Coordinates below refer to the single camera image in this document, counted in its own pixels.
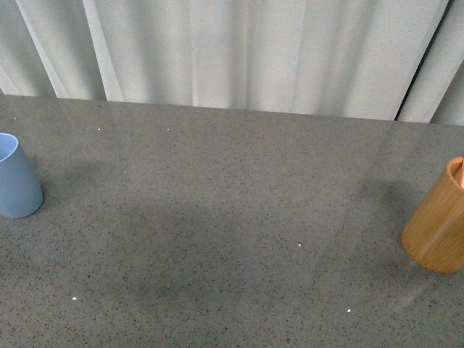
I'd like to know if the blue cup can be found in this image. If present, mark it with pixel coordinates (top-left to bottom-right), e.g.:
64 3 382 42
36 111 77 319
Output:
1 133 44 218

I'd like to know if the wooden chopstick holder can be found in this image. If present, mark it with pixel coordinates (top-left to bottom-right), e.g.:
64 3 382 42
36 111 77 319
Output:
401 157 463 273

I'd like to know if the white curtain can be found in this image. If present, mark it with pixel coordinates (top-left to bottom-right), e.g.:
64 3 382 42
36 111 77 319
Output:
1 1 463 125

